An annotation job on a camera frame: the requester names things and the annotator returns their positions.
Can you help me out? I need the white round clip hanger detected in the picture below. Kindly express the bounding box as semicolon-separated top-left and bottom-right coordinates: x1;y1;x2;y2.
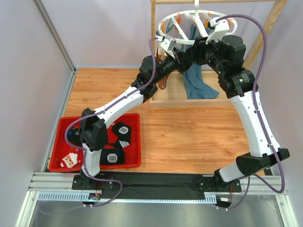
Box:
155;0;238;45

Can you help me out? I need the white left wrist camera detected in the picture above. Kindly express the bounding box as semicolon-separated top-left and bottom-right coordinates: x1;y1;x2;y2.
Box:
160;35;177;55

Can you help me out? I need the teal blue hanging sock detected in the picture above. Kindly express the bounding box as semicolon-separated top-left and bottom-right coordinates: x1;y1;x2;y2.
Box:
182;23;220;100

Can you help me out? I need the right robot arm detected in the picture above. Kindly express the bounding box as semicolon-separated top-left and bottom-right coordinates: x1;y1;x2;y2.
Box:
187;35;290;183

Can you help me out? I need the black sock upper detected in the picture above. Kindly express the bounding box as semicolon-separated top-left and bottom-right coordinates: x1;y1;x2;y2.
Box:
67;122;132;149

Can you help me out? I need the red santa sock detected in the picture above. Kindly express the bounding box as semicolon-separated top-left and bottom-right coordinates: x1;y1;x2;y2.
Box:
60;149;83;169

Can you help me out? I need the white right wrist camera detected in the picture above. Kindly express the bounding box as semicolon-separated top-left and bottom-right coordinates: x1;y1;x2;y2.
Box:
206;17;230;44

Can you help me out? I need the black sock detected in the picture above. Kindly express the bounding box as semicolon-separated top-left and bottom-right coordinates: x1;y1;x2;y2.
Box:
100;148;125;166
67;122;132;149

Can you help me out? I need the wooden rack frame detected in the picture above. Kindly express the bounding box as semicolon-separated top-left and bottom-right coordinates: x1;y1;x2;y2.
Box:
149;0;287;107

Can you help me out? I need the black sock lower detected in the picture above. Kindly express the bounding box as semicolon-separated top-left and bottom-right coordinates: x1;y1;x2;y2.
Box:
100;148;125;166

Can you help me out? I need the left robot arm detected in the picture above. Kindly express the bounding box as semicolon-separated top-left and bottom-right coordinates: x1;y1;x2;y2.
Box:
75;49;195;190

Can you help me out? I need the aluminium rail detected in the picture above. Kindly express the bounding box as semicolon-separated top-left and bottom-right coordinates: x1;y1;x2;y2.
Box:
28;171;282;215

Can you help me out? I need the black base mat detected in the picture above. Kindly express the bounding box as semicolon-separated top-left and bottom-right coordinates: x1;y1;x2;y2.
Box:
71;171;241;200

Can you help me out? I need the brown cream hanging sock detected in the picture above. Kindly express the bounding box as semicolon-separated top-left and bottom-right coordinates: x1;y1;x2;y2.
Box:
155;43;168;90

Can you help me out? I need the red plastic bin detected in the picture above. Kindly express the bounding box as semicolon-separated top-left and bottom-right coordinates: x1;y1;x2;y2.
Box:
48;113;142;172

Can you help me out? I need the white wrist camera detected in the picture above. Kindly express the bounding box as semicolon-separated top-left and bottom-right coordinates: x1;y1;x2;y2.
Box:
206;17;230;44
160;35;177;55

